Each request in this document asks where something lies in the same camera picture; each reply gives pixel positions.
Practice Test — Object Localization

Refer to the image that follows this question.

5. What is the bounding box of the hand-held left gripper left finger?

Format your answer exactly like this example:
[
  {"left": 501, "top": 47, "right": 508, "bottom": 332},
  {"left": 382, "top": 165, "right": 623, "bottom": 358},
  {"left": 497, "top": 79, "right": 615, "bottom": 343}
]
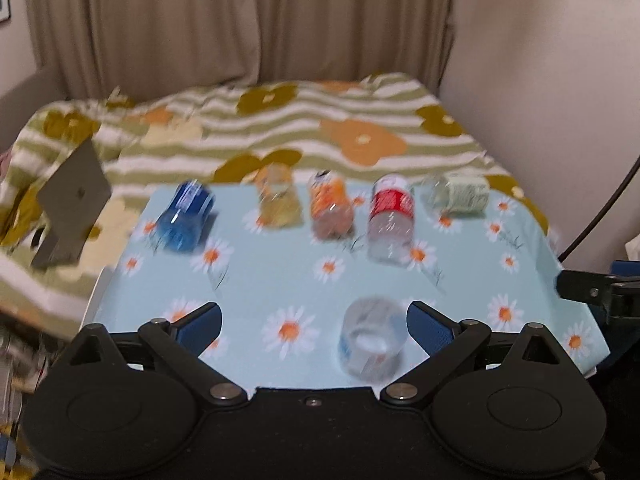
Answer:
[{"left": 67, "top": 302, "right": 249, "bottom": 406}]

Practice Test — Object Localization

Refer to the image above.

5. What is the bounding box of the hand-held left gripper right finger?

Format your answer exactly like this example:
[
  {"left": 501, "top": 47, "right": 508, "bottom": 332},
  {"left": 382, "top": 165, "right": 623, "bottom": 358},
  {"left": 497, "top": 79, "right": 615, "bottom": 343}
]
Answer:
[{"left": 381, "top": 300, "right": 572, "bottom": 404}]

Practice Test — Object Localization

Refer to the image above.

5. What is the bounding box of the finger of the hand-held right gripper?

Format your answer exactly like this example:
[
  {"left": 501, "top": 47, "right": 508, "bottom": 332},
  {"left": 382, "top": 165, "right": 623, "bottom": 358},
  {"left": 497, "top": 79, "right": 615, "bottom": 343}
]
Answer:
[{"left": 556, "top": 269, "right": 615, "bottom": 307}]

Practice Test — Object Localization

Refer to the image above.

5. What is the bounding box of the daisy print tablecloth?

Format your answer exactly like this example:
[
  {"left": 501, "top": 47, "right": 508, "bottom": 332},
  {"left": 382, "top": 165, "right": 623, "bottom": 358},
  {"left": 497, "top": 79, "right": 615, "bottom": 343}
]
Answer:
[{"left": 82, "top": 180, "right": 612, "bottom": 377}]

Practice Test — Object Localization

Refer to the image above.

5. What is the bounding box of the blue plastic bottle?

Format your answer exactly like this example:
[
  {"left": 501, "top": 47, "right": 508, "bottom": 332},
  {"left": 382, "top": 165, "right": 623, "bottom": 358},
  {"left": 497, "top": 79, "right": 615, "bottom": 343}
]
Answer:
[{"left": 156, "top": 180, "right": 218, "bottom": 253}]

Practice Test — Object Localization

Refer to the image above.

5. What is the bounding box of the red label plastic bottle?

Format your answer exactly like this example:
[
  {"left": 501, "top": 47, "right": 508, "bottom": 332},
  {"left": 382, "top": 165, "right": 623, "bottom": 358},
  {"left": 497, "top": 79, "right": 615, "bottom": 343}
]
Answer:
[{"left": 367, "top": 174, "right": 416, "bottom": 264}]

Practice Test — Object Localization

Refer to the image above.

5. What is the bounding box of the green label plastic bottle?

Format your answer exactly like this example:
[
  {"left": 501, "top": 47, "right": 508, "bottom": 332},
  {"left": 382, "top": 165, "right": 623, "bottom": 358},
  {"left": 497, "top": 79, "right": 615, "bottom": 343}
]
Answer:
[{"left": 424, "top": 172, "right": 491, "bottom": 217}]

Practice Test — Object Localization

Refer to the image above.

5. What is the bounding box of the orange label plastic bottle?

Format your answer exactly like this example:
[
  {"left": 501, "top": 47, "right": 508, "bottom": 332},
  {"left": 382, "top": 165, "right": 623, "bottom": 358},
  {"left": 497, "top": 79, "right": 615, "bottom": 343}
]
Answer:
[{"left": 308, "top": 170, "right": 356, "bottom": 241}]

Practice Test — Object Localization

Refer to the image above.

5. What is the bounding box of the grey laptop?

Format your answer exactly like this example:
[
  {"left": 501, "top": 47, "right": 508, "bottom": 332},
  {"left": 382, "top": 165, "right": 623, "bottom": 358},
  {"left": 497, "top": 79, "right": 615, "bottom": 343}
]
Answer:
[{"left": 30, "top": 138, "right": 112, "bottom": 269}]

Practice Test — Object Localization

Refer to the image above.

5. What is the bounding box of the striped floral blanket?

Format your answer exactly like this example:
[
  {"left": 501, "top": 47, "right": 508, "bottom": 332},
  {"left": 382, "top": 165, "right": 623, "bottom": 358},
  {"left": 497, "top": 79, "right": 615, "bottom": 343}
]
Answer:
[{"left": 0, "top": 72, "right": 553, "bottom": 333}]

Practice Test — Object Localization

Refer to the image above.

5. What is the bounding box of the beige curtain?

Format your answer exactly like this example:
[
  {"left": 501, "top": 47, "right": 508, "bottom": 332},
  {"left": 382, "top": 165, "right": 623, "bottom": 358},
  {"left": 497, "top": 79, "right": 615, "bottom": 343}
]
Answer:
[{"left": 22, "top": 0, "right": 459, "bottom": 102}]

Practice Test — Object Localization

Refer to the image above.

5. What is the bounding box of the black cable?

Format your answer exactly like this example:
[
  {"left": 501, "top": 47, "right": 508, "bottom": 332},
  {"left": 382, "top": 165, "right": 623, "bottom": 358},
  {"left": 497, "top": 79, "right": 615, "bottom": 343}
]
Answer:
[{"left": 557, "top": 149, "right": 640, "bottom": 263}]

